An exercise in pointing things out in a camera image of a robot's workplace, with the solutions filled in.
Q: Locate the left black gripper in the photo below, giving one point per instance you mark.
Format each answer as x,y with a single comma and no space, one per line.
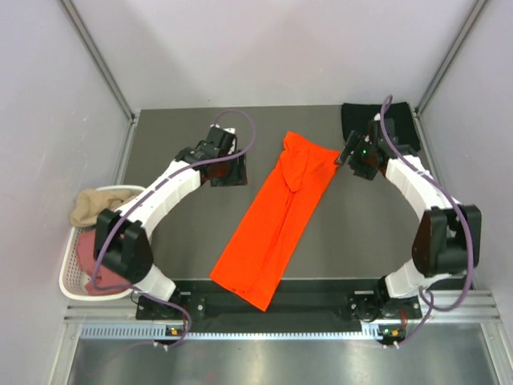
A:
238,175

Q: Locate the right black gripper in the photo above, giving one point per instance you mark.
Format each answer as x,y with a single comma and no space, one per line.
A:
356,142

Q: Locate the orange t shirt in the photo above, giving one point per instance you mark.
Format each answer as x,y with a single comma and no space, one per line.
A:
255,259

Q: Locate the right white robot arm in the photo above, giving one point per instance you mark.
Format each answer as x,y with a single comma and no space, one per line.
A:
447,241

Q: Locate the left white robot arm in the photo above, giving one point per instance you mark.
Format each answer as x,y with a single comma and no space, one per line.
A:
123,255

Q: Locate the folded black t shirt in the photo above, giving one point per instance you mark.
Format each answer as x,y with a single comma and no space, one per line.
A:
356,118

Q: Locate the beige t shirt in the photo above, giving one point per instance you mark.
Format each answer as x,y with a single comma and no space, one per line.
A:
91,202

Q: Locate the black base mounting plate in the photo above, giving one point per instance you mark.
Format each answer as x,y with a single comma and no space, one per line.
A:
304,305

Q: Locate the pink t shirt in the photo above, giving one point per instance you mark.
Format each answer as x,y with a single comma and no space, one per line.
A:
86,261

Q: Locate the white laundry basket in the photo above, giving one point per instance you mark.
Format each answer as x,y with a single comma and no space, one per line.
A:
72,279

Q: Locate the slotted cable duct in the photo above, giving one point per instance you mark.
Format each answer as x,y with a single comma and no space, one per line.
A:
164,332

